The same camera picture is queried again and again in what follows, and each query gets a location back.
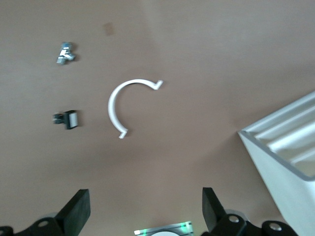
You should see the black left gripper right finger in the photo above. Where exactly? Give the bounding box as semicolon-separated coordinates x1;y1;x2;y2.
201;187;247;236

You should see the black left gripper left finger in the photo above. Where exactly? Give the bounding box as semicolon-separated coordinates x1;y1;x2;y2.
14;188;91;236

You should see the white curved plastic piece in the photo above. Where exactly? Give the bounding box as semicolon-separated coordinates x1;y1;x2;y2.
107;78;164;140

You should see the small blue metal part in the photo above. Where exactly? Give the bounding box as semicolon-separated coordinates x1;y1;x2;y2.
56;41;77;65

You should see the black switch white face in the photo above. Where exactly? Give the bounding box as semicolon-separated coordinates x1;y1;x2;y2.
52;110;81;130

